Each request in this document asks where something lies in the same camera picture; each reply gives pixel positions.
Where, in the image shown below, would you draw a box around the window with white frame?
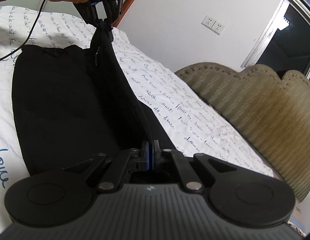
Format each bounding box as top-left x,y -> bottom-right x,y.
241,0 -> 310,79

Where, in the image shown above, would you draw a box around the olive upholstered headboard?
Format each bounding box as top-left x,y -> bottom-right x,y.
176,62 -> 310,201

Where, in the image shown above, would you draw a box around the white double wall socket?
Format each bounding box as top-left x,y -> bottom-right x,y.
201,16 -> 226,35

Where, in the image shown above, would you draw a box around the black pants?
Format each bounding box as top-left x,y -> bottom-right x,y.
12,27 -> 174,176

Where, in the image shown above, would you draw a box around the black cable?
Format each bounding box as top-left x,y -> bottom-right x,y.
0,0 -> 47,62

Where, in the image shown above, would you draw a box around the white bedsheet with blue script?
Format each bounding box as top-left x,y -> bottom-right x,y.
0,6 -> 273,233

